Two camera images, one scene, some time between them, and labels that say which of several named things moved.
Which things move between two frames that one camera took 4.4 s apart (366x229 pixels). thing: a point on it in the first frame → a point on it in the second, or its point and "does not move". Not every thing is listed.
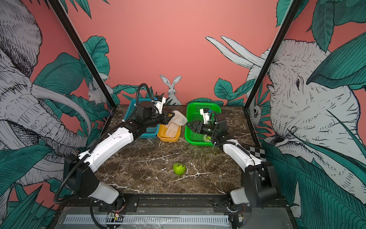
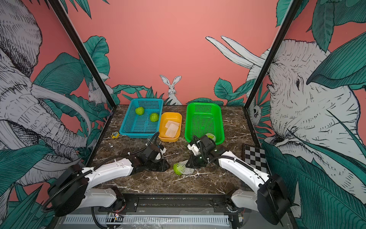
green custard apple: [179, 168] does not move
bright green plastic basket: [193, 114] does not move
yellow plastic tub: [161, 131] does not move
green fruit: [178, 118] → [180, 168]
